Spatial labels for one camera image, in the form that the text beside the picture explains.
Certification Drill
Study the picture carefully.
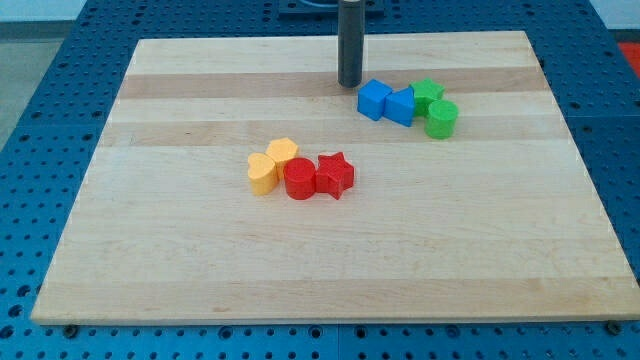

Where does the dark grey cylindrical pointer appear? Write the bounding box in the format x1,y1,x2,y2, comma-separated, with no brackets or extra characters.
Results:
338,0,365,88

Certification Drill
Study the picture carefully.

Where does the green star block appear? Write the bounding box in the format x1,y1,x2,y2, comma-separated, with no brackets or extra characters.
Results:
410,78,445,116

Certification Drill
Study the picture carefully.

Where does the red star block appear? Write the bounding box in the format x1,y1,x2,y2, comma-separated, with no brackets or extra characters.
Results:
315,152,355,200

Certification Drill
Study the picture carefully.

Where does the blue cube block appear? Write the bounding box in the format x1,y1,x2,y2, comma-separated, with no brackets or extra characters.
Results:
357,79,393,121

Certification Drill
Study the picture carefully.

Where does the blue triangle block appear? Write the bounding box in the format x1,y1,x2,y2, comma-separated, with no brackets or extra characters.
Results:
383,87,415,127

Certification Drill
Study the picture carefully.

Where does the green cylinder block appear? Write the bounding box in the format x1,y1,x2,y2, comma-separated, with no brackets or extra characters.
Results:
425,100,459,139

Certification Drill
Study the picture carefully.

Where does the yellow hexagon block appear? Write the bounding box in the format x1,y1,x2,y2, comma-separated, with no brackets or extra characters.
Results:
266,137,299,180

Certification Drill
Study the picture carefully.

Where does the red cylinder block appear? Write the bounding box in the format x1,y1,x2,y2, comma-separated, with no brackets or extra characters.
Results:
283,157,316,200

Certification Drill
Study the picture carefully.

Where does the yellow heart block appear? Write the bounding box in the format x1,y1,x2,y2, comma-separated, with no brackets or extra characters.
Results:
247,153,279,196

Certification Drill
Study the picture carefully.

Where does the light wooden board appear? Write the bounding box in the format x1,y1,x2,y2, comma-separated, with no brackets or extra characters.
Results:
31,31,639,325

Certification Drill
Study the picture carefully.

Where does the red object at edge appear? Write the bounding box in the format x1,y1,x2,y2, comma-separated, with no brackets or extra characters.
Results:
618,42,640,77

